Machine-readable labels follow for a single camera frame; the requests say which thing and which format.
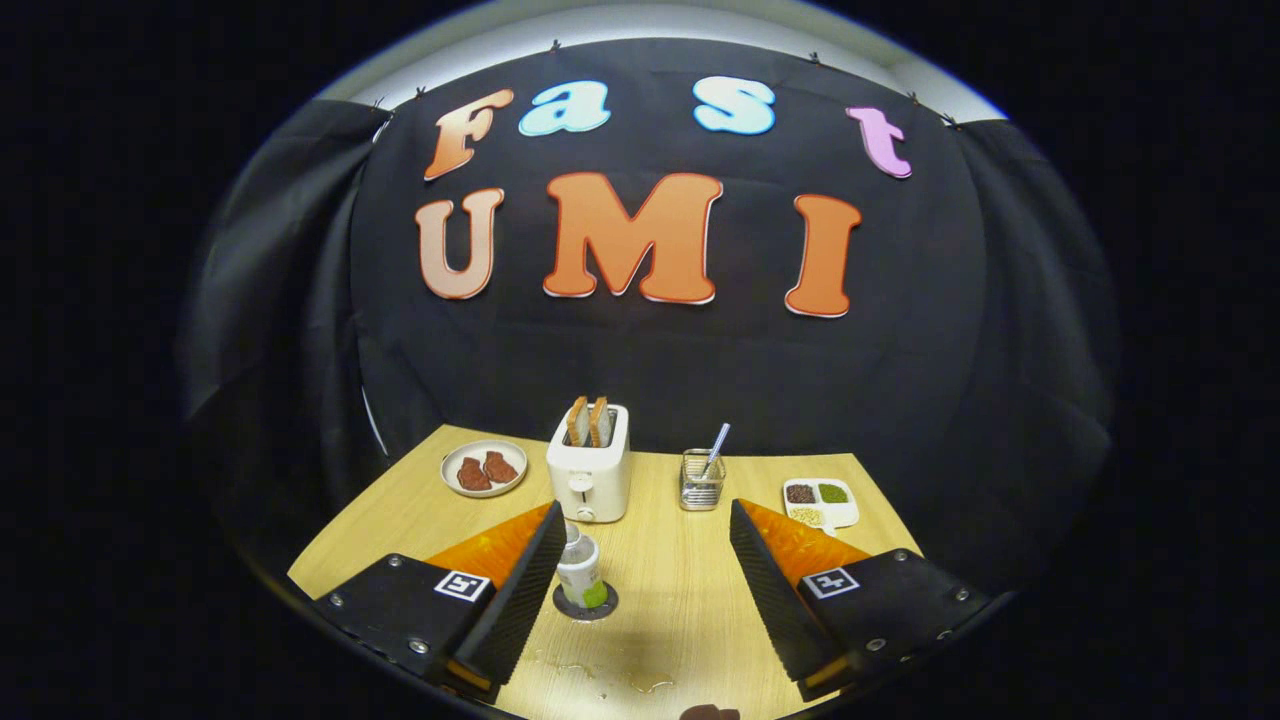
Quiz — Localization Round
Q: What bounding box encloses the clear juice bottle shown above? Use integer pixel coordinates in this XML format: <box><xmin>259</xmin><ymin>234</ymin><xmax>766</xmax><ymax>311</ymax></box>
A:
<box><xmin>556</xmin><ymin>522</ymin><xmax>610</xmax><ymax>611</ymax></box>

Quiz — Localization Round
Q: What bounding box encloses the white toaster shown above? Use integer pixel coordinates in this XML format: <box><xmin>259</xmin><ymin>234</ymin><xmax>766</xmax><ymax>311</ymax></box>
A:
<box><xmin>546</xmin><ymin>404</ymin><xmax>632</xmax><ymax>524</ymax></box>

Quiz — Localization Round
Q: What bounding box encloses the white divided dish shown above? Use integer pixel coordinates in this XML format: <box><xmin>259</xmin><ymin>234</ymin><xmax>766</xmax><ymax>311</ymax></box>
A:
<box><xmin>782</xmin><ymin>478</ymin><xmax>860</xmax><ymax>531</ymax></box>

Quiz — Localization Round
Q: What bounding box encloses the wooden table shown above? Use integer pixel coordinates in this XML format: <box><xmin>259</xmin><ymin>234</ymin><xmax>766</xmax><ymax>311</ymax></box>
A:
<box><xmin>288</xmin><ymin>425</ymin><xmax>921</xmax><ymax>719</ymax></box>

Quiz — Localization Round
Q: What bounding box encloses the dark round coaster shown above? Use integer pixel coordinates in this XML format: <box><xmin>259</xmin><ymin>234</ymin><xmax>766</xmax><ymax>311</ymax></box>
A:
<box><xmin>552</xmin><ymin>583</ymin><xmax>619</xmax><ymax>622</ymax></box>

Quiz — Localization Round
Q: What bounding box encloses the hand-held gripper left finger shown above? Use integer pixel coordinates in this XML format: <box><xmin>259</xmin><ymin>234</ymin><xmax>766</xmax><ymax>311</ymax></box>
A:
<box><xmin>310</xmin><ymin>500</ymin><xmax>569</xmax><ymax>706</ymax></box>

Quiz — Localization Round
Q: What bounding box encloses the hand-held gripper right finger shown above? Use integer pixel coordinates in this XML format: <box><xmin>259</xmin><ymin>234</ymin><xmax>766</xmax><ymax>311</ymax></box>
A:
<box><xmin>728</xmin><ymin>498</ymin><xmax>996</xmax><ymax>703</ymax></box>

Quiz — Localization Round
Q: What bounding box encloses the metal wire holder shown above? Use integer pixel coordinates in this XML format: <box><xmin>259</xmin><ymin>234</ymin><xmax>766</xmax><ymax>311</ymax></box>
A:
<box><xmin>680</xmin><ymin>449</ymin><xmax>726</xmax><ymax>512</ymax></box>

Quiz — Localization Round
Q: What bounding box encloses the white round plate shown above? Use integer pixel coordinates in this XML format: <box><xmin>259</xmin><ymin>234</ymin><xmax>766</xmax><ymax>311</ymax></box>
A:
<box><xmin>441</xmin><ymin>440</ymin><xmax>529</xmax><ymax>499</ymax></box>

